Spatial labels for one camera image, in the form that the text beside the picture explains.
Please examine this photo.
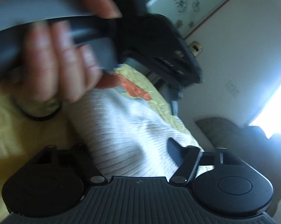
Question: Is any black hair tie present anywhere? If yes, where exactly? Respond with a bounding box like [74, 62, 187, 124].
[20, 101, 63, 122]

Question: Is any gold tower air conditioner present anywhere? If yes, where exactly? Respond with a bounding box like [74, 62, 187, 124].
[152, 41, 204, 116]

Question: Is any printed pillow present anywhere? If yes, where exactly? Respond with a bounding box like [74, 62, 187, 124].
[224, 125, 281, 215]

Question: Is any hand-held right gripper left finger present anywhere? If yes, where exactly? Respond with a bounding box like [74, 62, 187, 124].
[31, 144, 107, 186]

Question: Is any bright window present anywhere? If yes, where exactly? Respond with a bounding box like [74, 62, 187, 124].
[250, 70, 281, 141]

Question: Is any person's left hand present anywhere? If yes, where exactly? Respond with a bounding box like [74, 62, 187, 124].
[0, 0, 123, 105]

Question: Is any yellow patchwork quilt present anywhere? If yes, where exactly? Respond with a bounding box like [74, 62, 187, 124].
[0, 65, 204, 224]

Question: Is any white knit sweater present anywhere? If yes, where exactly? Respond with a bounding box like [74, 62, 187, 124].
[68, 88, 202, 178]

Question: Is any flowered glass wardrobe door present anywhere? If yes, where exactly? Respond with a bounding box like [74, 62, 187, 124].
[146, 0, 239, 39]

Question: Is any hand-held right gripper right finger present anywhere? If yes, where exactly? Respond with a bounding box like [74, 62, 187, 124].
[167, 138, 239, 187]

